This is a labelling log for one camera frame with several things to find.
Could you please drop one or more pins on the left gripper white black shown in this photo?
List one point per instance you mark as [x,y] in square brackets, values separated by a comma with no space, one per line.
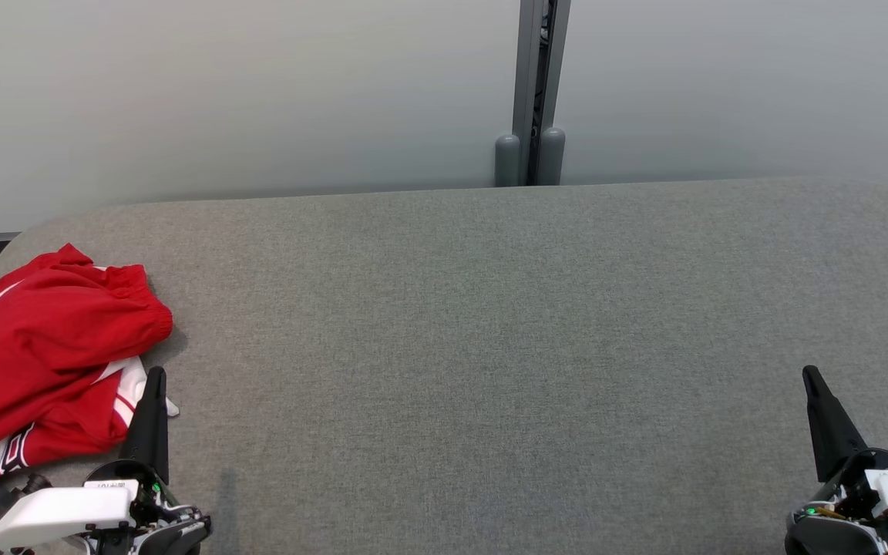
[58,512]

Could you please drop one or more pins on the red basketball jersey white trim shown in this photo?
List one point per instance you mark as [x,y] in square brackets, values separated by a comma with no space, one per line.
[66,435]

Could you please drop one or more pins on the red shorts white side stripe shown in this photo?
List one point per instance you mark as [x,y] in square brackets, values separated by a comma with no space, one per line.
[43,339]

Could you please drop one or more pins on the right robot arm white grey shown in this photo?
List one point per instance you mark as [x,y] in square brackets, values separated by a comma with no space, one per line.
[829,537]

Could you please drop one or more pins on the grey double partition post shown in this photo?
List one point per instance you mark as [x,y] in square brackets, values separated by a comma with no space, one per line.
[525,77]

